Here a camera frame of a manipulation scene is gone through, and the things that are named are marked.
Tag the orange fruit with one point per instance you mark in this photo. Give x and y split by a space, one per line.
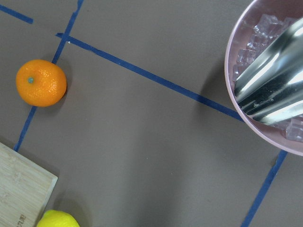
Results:
41 83

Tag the metal scoop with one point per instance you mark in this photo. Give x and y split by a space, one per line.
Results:
270 90

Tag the pink bowl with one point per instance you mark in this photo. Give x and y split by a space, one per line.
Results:
239 36

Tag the yellow lemon far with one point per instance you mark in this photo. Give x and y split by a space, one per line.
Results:
56 218

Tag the wooden cutting board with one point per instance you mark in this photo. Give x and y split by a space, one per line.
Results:
25 189

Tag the clear ice cubes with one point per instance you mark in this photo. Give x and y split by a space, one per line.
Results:
267 30

